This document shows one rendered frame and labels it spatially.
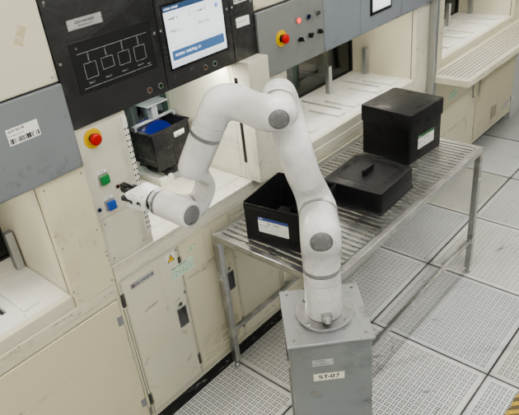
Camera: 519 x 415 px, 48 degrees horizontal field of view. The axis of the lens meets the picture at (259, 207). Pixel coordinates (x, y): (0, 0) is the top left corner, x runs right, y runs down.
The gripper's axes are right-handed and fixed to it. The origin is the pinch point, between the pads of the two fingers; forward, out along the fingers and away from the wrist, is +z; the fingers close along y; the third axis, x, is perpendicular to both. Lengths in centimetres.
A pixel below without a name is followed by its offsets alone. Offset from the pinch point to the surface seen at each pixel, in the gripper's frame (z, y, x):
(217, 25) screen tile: 12, 61, 36
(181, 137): 44, 60, -16
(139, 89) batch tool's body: 11.9, 21.5, 24.6
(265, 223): -15, 47, -34
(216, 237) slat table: 7, 40, -44
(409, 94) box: -15, 159, -19
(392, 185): -41, 98, -34
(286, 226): -24, 49, -33
